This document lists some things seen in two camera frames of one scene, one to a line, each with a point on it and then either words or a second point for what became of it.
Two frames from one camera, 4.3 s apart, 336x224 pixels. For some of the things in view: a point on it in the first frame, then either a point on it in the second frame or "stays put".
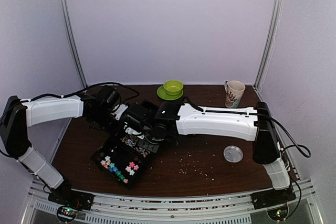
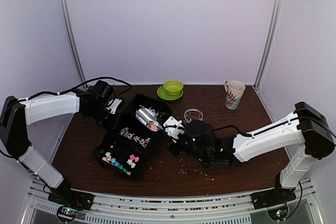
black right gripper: (152, 148) → (175, 151)
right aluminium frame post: (271, 36) stays put
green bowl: (173, 87) stays put
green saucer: (161, 93) stays put
